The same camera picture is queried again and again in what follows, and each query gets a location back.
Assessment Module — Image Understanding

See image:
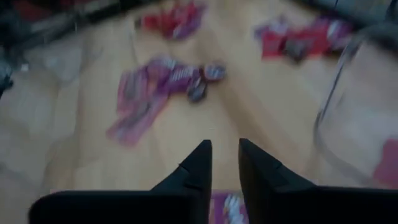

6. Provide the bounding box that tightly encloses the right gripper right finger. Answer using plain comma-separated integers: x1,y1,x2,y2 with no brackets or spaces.
238,138,398,224

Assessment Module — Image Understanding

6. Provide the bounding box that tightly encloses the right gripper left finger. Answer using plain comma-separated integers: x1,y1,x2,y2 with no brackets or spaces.
28,139,213,224

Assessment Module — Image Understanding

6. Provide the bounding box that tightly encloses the clear plastic bin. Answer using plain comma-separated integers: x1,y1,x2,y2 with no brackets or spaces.
23,30,105,90
312,23,398,190

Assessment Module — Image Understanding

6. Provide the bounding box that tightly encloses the black table frame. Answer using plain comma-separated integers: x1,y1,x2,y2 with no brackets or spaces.
0,0,162,54

